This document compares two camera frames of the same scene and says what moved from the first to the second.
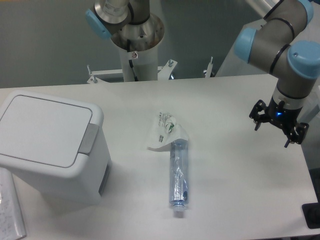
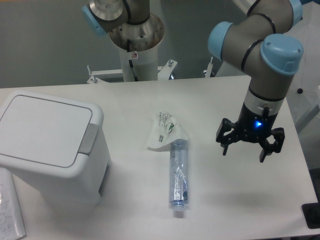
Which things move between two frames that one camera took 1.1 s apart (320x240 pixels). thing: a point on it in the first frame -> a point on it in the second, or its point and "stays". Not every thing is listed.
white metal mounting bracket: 165,72 stays
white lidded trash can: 54,146 stays
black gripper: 282,117 -> 252,126
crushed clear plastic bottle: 178,184 stays
